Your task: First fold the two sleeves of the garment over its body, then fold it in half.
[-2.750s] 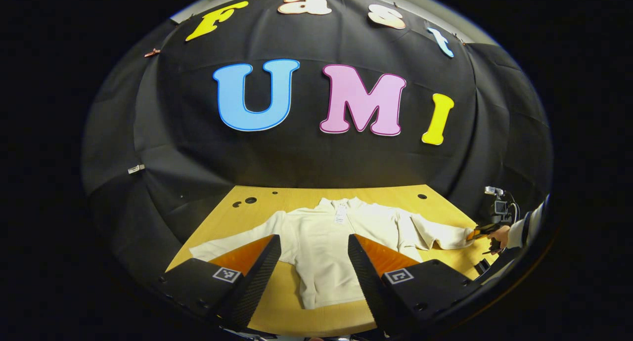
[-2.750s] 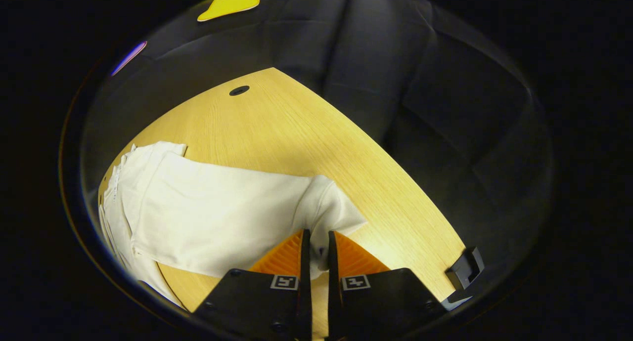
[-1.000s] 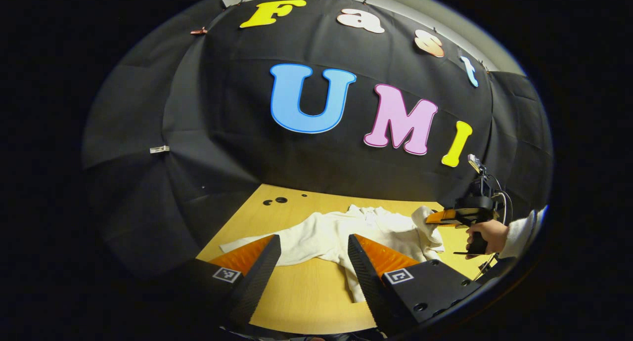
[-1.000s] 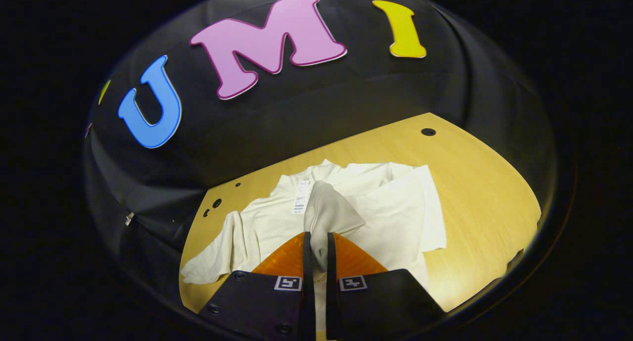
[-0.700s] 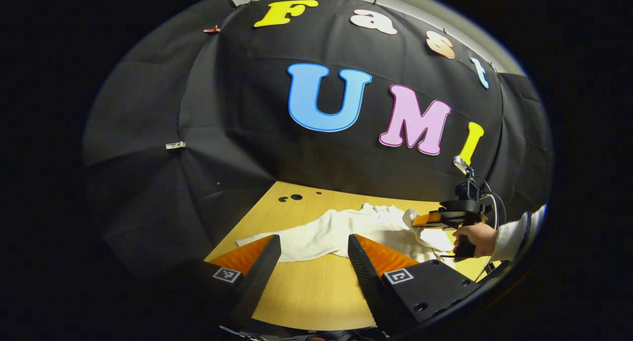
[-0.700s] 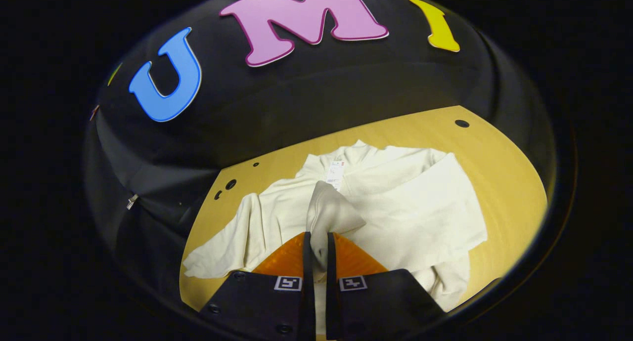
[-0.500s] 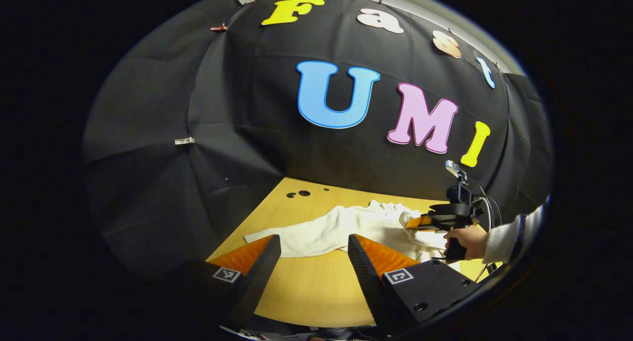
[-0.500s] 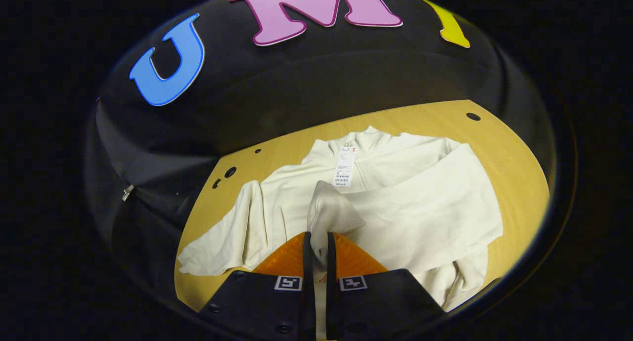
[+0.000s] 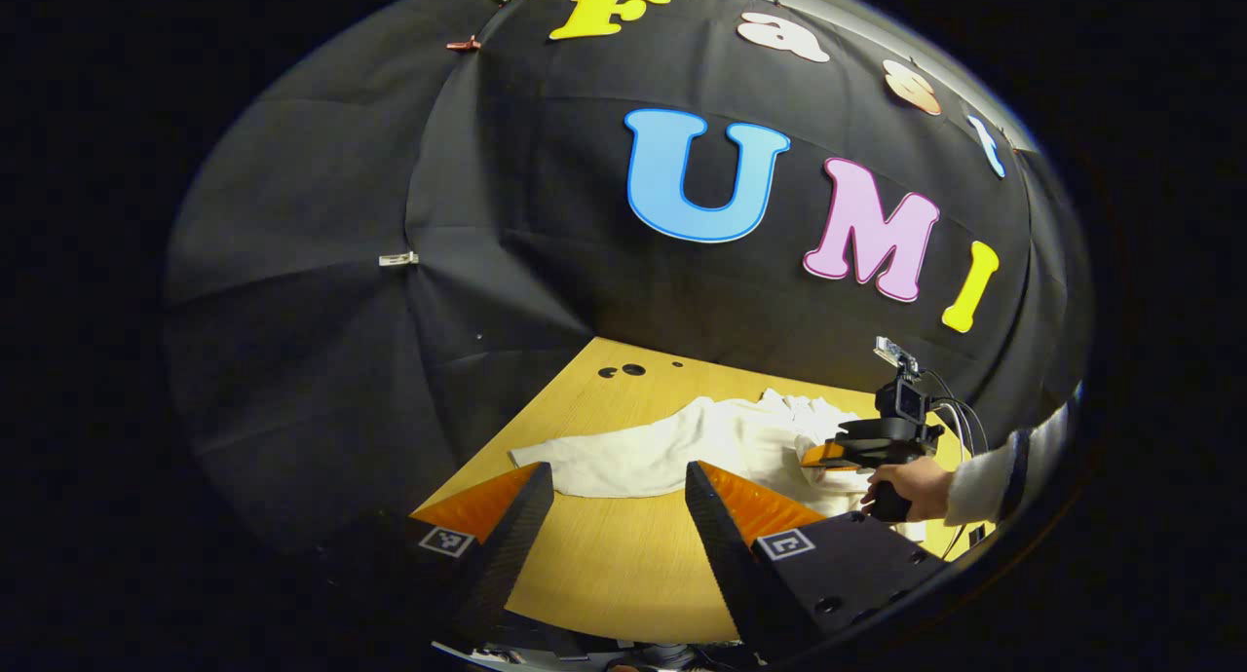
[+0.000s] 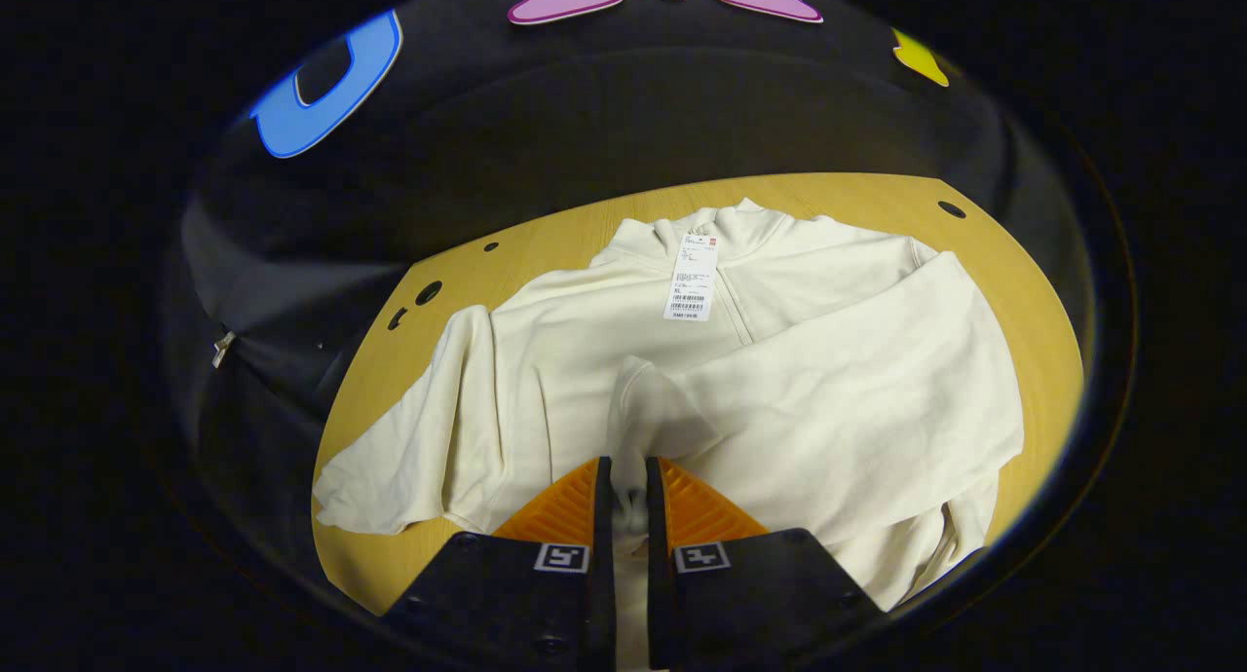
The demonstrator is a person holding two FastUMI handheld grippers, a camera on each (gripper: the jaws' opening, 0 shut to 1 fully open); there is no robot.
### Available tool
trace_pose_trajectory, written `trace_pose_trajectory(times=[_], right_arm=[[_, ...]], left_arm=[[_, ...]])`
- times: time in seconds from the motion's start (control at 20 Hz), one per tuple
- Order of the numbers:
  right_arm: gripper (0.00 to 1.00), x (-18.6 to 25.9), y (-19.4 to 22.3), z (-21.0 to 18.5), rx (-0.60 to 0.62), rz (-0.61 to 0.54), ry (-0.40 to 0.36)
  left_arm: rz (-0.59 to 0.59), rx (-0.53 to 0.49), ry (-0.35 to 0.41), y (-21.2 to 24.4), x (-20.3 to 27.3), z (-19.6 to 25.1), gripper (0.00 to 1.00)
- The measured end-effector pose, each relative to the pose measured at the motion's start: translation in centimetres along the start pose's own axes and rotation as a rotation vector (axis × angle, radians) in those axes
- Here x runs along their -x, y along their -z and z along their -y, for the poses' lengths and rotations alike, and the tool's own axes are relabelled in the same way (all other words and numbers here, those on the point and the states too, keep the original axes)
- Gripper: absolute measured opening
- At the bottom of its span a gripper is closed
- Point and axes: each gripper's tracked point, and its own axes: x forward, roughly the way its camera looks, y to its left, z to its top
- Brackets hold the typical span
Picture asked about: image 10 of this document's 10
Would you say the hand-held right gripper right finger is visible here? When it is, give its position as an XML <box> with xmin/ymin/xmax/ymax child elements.
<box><xmin>645</xmin><ymin>456</ymin><xmax>888</xmax><ymax>672</ymax></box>

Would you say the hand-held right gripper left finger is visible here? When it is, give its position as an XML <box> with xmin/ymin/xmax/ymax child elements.
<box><xmin>382</xmin><ymin>456</ymin><xmax>617</xmax><ymax>672</ymax></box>

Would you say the white zip sweatshirt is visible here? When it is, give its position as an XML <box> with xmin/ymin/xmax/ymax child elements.
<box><xmin>312</xmin><ymin>198</ymin><xmax>1026</xmax><ymax>669</ymax></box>

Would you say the white paper hang tag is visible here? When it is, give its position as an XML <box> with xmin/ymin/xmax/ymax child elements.
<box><xmin>664</xmin><ymin>232</ymin><xmax>720</xmax><ymax>322</ymax></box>

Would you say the black backdrop cloth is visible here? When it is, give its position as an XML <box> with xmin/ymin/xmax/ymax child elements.
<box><xmin>161</xmin><ymin>0</ymin><xmax>1102</xmax><ymax>595</ymax></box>

